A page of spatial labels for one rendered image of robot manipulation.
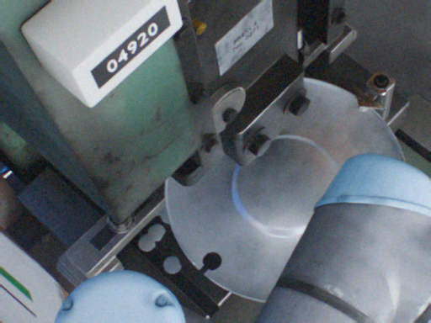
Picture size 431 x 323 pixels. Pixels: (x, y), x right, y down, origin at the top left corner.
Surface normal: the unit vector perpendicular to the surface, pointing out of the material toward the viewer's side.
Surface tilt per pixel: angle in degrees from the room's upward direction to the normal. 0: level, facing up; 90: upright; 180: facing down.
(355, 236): 6
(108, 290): 3
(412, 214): 35
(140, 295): 2
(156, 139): 90
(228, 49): 90
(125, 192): 90
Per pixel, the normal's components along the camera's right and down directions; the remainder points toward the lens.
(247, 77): 0.74, 0.60
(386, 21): -0.04, -0.41
